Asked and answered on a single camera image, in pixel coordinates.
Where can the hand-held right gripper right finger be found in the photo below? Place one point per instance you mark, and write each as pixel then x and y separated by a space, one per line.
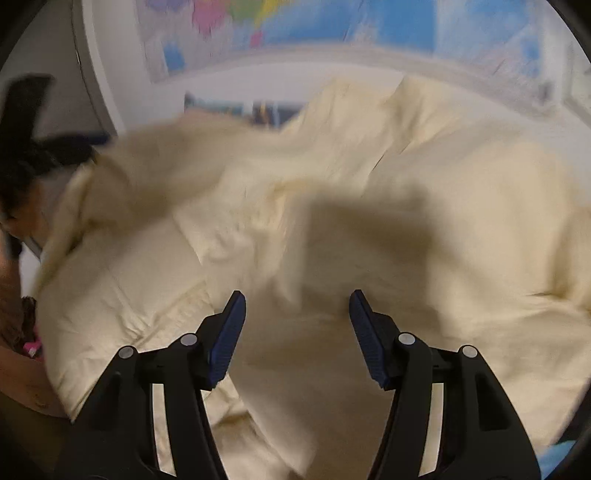
pixel 367 341

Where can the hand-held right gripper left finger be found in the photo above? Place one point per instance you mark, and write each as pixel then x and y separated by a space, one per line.
pixel 228 339

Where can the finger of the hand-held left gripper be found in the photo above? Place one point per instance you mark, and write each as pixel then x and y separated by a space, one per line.
pixel 69 146
pixel 25 104

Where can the cream jacket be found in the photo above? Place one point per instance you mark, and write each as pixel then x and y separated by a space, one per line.
pixel 415 194

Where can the person's left forearm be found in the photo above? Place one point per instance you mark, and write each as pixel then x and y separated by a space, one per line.
pixel 27 383

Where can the small pink object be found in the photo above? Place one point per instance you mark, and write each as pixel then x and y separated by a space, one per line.
pixel 32 349

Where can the row of colourful books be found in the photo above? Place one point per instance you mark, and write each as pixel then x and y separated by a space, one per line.
pixel 240 110

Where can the blue bed sheet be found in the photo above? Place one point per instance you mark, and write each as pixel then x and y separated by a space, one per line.
pixel 558 454

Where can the white door frame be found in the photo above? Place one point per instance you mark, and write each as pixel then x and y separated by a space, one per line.
pixel 99 69

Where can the colourful wall map poster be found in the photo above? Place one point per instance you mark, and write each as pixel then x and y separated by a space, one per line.
pixel 351 23

